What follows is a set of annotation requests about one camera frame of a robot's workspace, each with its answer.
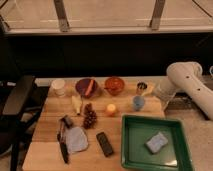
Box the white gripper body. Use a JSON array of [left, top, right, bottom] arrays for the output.
[[153, 82, 176, 110]]

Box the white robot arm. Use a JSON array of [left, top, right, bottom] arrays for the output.
[[153, 62, 213, 121]]

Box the small metal cup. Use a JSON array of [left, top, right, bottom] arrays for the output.
[[136, 82, 147, 95]]

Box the blue plastic cup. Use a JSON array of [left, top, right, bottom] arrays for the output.
[[133, 96, 145, 111]]

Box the white paper cup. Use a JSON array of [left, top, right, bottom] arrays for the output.
[[51, 79, 65, 96]]

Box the orange bowl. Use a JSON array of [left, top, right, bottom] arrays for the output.
[[104, 76, 125, 96]]

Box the orange fruit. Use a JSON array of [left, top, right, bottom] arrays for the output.
[[106, 104, 117, 116]]

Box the green plastic tray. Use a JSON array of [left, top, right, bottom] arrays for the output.
[[121, 115, 194, 171]]

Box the orange carrot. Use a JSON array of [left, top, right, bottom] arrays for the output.
[[85, 79, 94, 97]]

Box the purple bowl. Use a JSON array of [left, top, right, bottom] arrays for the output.
[[75, 78, 98, 98]]

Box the bunch of purple grapes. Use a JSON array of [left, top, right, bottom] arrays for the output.
[[83, 103, 97, 129]]

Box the black rectangular remote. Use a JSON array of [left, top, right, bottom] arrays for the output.
[[96, 132, 114, 157]]

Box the wooden cutting board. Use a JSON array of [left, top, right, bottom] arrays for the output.
[[21, 78, 166, 171]]

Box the blue-grey cloth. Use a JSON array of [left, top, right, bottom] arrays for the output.
[[65, 127, 89, 154]]

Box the black chair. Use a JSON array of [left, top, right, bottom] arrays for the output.
[[0, 21, 36, 171]]

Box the black handled knife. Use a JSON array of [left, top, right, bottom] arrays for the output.
[[57, 121, 69, 164]]

